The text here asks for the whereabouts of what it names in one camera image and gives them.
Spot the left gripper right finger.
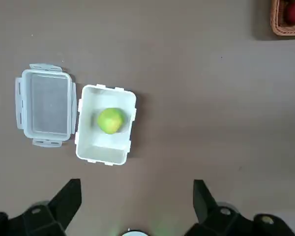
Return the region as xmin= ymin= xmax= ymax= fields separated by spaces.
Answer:
xmin=193 ymin=179 xmax=295 ymax=236

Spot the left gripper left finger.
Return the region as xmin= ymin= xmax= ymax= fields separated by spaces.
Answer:
xmin=0 ymin=178 xmax=82 ymax=236

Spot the green apple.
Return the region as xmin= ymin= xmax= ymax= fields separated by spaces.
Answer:
xmin=97 ymin=107 xmax=125 ymax=135

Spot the white plastic box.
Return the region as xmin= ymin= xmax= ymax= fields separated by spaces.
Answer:
xmin=75 ymin=84 xmax=137 ymax=166

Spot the clear lid with latches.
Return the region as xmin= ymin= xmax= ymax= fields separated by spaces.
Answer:
xmin=14 ymin=63 xmax=77 ymax=148

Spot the brown wicker basket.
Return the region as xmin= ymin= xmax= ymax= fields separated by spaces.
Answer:
xmin=271 ymin=0 xmax=295 ymax=37

